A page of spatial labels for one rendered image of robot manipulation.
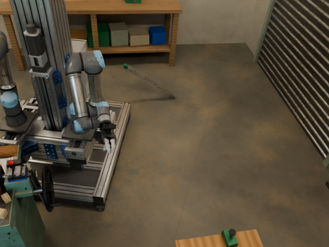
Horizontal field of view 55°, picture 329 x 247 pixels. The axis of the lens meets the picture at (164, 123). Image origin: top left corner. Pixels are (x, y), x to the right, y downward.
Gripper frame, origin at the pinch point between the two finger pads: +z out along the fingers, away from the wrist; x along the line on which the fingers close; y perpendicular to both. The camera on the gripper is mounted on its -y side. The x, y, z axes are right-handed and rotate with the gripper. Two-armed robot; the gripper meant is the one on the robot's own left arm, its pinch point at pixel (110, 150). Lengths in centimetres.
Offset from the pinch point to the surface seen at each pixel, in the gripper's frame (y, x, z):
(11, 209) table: 45, 43, 14
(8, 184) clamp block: 43, 46, -1
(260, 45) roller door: 32, -274, -227
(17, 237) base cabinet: 66, 37, 23
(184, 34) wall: 90, -195, -292
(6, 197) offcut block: 44, 46, 7
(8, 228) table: 47, 44, 24
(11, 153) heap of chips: 52, 45, -28
